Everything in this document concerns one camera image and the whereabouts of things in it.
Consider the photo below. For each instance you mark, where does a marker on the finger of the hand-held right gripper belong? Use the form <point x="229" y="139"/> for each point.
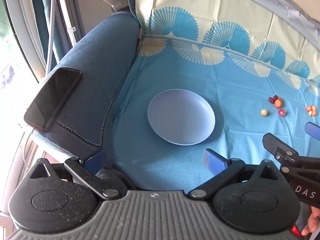
<point x="275" y="143"/>
<point x="313" y="131"/>

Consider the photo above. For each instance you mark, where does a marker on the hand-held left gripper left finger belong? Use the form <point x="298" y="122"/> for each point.
<point x="96" y="160"/>

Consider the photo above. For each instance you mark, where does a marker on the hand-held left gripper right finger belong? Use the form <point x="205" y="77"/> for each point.
<point x="214" y="162"/>

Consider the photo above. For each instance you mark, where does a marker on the plastic-wrapped red fruit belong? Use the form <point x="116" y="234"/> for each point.
<point x="282" y="112"/>

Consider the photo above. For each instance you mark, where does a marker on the light blue plate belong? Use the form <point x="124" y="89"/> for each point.
<point x="181" y="117"/>

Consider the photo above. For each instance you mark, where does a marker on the person's right hand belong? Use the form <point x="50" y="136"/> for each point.
<point x="312" y="223"/>

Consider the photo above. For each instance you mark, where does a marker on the small orange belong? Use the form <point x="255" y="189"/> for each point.
<point x="278" y="103"/>

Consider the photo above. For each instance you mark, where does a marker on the red cloth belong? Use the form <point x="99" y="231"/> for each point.
<point x="297" y="232"/>

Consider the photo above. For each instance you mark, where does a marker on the blue fan-printed cloth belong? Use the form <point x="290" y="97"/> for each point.
<point x="237" y="80"/>

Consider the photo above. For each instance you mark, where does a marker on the black smartphone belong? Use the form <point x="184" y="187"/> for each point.
<point x="52" y="98"/>

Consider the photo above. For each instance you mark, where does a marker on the blue sofa armrest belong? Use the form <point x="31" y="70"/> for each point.
<point x="100" y="62"/>

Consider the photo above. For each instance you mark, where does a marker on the white steamer pole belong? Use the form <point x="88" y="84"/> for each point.
<point x="66" y="12"/>

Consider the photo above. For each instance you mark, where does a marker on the teal curtain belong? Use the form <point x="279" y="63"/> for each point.
<point x="42" y="17"/>

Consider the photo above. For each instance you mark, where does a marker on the white window frame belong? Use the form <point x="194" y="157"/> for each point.
<point x="22" y="30"/>

